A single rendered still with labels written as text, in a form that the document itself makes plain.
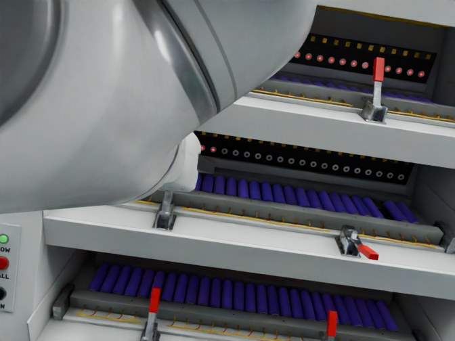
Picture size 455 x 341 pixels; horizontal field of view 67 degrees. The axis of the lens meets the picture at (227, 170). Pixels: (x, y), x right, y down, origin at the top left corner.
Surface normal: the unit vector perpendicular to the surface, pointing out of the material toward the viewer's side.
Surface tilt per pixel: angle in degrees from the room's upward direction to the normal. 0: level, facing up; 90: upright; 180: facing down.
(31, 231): 90
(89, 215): 19
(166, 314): 109
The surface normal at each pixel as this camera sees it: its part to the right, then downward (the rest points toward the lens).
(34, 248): 0.01, 0.10
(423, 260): 0.14, -0.90
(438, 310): -0.99, -0.14
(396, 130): -0.04, 0.42
